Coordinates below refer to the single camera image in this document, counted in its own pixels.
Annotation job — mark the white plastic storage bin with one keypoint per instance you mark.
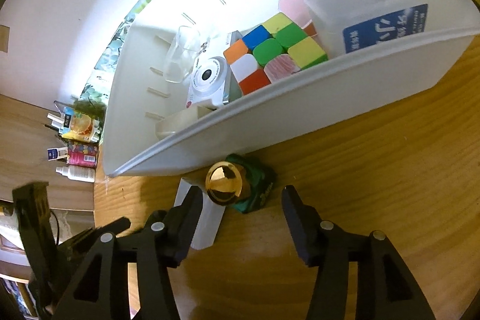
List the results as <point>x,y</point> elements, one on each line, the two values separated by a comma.
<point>328,93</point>

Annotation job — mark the yellow orange packet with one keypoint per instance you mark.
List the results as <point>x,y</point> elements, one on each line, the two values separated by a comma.
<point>80,127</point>

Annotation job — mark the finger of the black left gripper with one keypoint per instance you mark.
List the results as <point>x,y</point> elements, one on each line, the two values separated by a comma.
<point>33,216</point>

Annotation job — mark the pink round case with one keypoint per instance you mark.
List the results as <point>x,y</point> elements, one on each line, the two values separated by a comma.
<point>295,10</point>

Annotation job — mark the green leaf backsplash mat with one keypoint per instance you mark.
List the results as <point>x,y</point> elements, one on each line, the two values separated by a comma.
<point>95,94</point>

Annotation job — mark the white toy camera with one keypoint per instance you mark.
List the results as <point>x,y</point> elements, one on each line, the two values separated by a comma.
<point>209,83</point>

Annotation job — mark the clear plastic packet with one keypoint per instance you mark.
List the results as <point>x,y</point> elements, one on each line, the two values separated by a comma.
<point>185,47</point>

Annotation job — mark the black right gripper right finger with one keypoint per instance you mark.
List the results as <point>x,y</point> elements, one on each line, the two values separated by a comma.
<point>386,288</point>

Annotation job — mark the multicolour puzzle cube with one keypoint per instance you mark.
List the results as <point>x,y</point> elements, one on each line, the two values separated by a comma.
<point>272,51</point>

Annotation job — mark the blue white tube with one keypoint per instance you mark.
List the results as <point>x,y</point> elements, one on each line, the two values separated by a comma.
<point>59,153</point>

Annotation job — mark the white lotion bottle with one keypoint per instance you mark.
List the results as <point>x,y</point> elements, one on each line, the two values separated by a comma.
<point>77,173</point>

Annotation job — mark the floss box blue label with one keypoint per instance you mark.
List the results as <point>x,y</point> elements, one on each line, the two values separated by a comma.
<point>345,26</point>

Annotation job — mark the white 33W charger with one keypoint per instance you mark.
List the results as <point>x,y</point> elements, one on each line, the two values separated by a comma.
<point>210,217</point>

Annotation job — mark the green bottle gold cap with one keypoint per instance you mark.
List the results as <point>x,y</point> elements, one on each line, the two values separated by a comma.
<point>243,183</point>

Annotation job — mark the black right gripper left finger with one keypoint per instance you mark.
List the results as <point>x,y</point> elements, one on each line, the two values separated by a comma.
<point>99,288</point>

